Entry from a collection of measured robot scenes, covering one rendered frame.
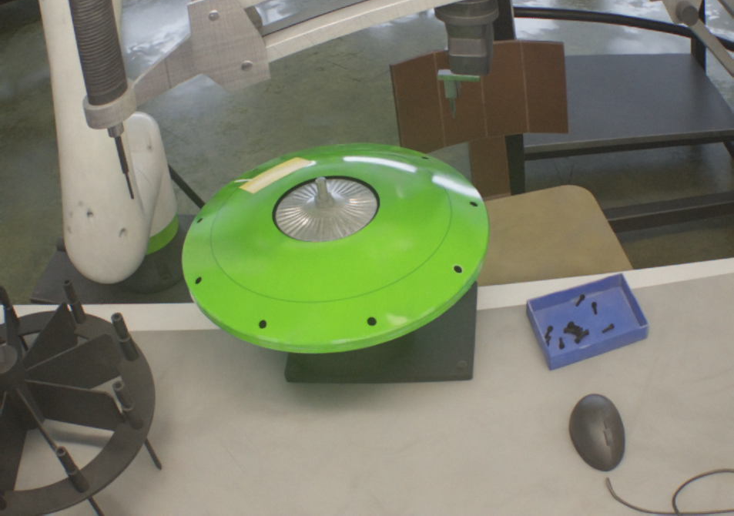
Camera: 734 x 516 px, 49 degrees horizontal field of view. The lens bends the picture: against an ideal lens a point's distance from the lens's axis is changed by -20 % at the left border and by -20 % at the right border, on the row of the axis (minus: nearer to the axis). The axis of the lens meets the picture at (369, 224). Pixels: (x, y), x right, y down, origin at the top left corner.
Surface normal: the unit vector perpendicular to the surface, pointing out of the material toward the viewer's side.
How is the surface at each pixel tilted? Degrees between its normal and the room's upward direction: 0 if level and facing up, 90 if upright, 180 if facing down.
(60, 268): 0
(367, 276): 17
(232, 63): 90
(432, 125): 90
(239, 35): 90
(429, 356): 0
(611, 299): 0
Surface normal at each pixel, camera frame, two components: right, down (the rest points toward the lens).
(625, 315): -0.11, -0.79
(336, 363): -0.08, 0.62
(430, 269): 0.18, -0.59
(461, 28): -0.19, 0.76
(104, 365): 0.51, 0.42
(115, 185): 0.73, 0.36
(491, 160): 0.16, 0.46
